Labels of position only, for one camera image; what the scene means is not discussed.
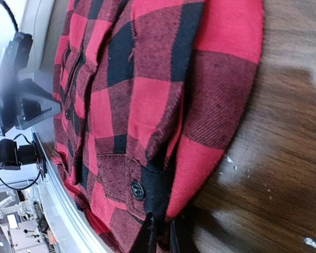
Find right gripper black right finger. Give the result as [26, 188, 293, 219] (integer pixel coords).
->
[170, 220, 183, 253]

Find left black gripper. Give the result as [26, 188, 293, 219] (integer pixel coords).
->
[0, 32, 62, 136]

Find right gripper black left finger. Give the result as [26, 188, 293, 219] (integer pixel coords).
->
[130, 212, 157, 253]

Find red black plaid shirt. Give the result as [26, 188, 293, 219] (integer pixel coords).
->
[53, 1, 264, 252]

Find aluminium front frame rail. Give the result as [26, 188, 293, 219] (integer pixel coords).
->
[32, 128, 113, 252]

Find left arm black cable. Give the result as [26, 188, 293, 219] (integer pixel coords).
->
[0, 0, 21, 32]

